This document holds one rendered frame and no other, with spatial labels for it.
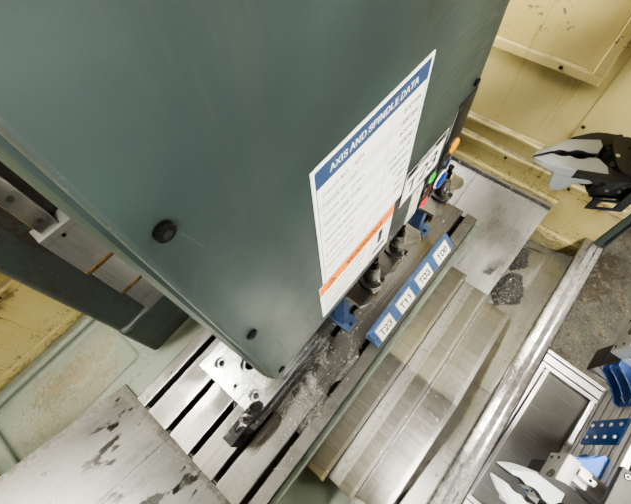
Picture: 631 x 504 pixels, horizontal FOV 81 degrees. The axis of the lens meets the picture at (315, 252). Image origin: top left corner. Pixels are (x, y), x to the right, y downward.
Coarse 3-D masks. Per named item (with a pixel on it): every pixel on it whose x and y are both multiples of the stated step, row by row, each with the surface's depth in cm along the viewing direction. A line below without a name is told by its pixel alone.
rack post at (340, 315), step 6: (342, 300) 100; (348, 300) 104; (336, 306) 109; (342, 306) 104; (348, 306) 109; (336, 312) 114; (342, 312) 109; (348, 312) 115; (330, 318) 121; (336, 318) 120; (342, 318) 115; (348, 318) 120; (354, 318) 120; (342, 324) 120; (348, 324) 119; (354, 324) 119; (348, 330) 118
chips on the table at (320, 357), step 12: (324, 348) 117; (312, 360) 117; (324, 360) 115; (348, 360) 115; (300, 372) 115; (300, 384) 113; (312, 384) 112; (288, 396) 111; (300, 396) 111; (312, 396) 111; (324, 396) 112; (276, 408) 111; (288, 408) 110; (300, 408) 110; (312, 420) 108; (300, 432) 108
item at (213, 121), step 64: (0, 0) 8; (64, 0) 9; (128, 0) 11; (192, 0) 12; (256, 0) 14; (320, 0) 17; (384, 0) 21; (448, 0) 27; (0, 64) 9; (64, 64) 10; (128, 64) 12; (192, 64) 13; (256, 64) 16; (320, 64) 19; (384, 64) 25; (448, 64) 35; (0, 128) 10; (64, 128) 11; (128, 128) 13; (192, 128) 15; (256, 128) 18; (320, 128) 23; (64, 192) 13; (128, 192) 14; (192, 192) 17; (256, 192) 21; (128, 256) 17; (192, 256) 20; (256, 256) 26; (256, 320) 33; (320, 320) 52
